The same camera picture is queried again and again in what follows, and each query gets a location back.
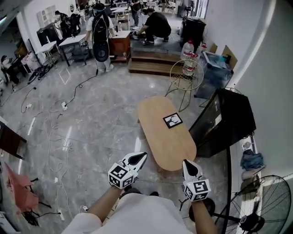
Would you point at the clear water jug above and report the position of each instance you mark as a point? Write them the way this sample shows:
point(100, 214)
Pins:
point(190, 66)
point(187, 49)
point(202, 48)

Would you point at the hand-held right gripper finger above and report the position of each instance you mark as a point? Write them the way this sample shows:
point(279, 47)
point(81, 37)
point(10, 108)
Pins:
point(199, 171)
point(184, 171)

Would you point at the cardboard sheet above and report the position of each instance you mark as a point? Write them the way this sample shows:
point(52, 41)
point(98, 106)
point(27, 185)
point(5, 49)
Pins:
point(229, 54)

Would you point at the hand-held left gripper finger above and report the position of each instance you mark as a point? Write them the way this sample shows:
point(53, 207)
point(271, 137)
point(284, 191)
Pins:
point(140, 163)
point(135, 153)

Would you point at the person's white shirt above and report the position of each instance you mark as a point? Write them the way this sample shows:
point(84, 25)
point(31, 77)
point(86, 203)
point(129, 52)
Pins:
point(137, 217)

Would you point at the wooden coffee table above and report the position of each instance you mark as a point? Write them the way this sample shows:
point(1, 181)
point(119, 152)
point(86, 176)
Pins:
point(164, 141)

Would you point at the black standing fan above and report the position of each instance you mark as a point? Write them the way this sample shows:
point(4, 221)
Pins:
point(261, 205)

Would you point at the black framed picture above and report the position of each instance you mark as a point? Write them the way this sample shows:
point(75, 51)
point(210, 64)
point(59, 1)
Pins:
point(172, 120)

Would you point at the white power strip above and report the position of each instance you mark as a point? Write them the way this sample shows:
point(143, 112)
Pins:
point(61, 214)
point(64, 106)

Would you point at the black pole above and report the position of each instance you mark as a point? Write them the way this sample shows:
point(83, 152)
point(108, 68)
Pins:
point(228, 178)

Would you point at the small white side table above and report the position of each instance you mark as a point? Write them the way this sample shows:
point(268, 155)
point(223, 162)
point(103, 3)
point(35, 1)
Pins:
point(47, 46)

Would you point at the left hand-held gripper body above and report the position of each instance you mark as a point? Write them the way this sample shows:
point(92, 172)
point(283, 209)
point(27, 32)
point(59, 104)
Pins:
point(120, 174)

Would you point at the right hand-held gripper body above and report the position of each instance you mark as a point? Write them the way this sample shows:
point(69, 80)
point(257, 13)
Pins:
point(197, 189)

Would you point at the wooden steps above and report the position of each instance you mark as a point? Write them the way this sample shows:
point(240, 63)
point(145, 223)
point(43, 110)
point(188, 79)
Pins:
point(153, 62)

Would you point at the plastic wrapped box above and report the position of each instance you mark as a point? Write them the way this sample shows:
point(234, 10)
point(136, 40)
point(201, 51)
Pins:
point(216, 73)

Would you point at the person's black shoe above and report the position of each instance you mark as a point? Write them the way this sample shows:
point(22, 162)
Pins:
point(154, 193)

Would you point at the brown wooden cabinet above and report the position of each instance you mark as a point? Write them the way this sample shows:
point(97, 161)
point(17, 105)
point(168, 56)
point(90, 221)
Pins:
point(120, 44)

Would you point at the blue cloth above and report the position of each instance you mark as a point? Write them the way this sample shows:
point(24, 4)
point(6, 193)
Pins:
point(251, 160)

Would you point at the large black box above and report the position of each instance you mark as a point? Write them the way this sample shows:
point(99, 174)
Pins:
point(226, 121)

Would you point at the person's right forearm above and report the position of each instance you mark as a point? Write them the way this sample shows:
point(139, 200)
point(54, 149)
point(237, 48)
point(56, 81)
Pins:
point(202, 217)

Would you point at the dark wooden desk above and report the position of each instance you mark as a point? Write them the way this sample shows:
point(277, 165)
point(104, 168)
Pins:
point(10, 139)

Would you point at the person's left forearm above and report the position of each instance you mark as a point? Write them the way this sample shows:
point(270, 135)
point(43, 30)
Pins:
point(104, 203)

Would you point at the white table with black legs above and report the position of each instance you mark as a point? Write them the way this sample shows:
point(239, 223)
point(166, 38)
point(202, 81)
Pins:
point(72, 41)

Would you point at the black bin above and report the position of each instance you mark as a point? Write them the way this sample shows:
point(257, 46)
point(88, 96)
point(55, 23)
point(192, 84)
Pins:
point(194, 29)

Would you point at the pink folding chair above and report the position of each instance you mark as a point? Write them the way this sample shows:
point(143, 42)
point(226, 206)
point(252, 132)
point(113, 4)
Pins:
point(20, 189)

